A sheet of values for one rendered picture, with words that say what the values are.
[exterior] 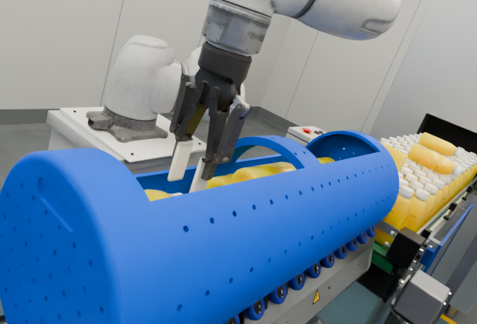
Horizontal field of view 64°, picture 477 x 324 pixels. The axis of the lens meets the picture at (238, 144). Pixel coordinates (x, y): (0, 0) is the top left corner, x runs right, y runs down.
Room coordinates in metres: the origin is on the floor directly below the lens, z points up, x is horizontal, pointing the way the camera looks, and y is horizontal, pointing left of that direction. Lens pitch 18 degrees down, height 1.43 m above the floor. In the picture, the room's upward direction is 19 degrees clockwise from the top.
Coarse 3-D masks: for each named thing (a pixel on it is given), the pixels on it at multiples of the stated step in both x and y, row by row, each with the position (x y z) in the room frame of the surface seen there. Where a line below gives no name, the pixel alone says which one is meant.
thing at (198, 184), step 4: (200, 160) 0.54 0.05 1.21; (200, 164) 0.54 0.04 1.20; (204, 164) 0.55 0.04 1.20; (200, 168) 0.54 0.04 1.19; (196, 172) 0.54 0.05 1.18; (200, 172) 0.54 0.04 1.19; (196, 176) 0.54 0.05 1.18; (200, 176) 0.54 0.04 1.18; (196, 180) 0.54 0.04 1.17; (200, 180) 0.55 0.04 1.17; (192, 184) 0.54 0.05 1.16; (196, 184) 0.54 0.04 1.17; (200, 184) 0.55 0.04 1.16; (204, 184) 0.56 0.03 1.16; (192, 188) 0.54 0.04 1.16; (196, 188) 0.54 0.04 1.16; (200, 188) 0.55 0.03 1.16; (204, 188) 0.56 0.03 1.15
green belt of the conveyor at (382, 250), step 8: (464, 192) 2.17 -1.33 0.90; (456, 200) 1.94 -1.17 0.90; (448, 208) 1.75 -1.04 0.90; (440, 216) 1.60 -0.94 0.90; (432, 224) 1.47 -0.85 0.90; (376, 248) 1.10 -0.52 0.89; (384, 248) 1.11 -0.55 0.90; (376, 256) 1.08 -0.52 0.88; (384, 256) 1.08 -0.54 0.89; (376, 264) 1.08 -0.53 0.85; (384, 264) 1.06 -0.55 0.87; (392, 264) 1.05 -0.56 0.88
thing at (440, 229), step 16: (464, 208) 2.37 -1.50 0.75; (448, 224) 1.74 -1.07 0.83; (368, 272) 1.28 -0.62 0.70; (384, 272) 1.32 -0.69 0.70; (400, 272) 1.04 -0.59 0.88; (368, 288) 1.17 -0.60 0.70; (384, 288) 1.21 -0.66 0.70; (384, 304) 1.30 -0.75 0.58; (320, 320) 1.42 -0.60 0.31; (368, 320) 1.32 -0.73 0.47
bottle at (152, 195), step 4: (148, 192) 0.52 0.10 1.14; (152, 192) 0.52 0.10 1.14; (156, 192) 0.53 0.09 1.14; (160, 192) 0.53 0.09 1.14; (164, 192) 0.54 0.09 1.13; (148, 196) 0.51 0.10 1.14; (152, 196) 0.51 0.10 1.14; (156, 196) 0.51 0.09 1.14; (160, 196) 0.52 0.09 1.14; (164, 196) 0.53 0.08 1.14; (168, 196) 0.54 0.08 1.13; (172, 196) 0.56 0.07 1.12; (152, 200) 0.50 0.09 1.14
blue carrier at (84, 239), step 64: (64, 192) 0.33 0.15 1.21; (128, 192) 0.35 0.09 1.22; (192, 192) 0.41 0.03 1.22; (256, 192) 0.49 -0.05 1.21; (320, 192) 0.63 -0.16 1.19; (384, 192) 0.88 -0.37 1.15; (0, 256) 0.40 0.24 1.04; (64, 256) 0.32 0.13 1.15; (128, 256) 0.30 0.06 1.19; (192, 256) 0.35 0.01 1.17; (256, 256) 0.44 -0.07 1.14; (320, 256) 0.64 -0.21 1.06; (64, 320) 0.31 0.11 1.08; (128, 320) 0.27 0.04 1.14; (192, 320) 0.34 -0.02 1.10
